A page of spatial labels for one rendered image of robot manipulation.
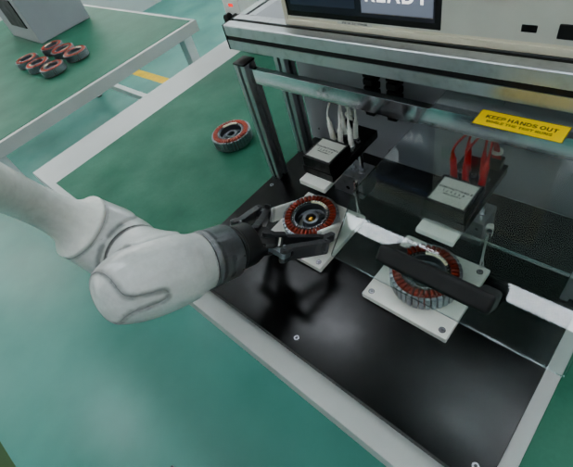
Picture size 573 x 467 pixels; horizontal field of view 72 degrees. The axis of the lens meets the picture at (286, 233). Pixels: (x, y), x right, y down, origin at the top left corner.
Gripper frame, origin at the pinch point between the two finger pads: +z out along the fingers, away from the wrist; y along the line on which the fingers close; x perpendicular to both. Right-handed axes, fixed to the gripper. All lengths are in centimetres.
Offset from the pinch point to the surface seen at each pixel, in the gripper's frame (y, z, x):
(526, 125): 31.6, -6.4, 26.2
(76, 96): -133, 11, -1
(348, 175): 0.4, 9.9, 7.7
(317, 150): -1.3, 0.5, 13.5
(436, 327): 29.6, -4.1, -5.1
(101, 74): -136, 23, 7
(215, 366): -44, 15, -84
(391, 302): 21.8, -4.1, -5.1
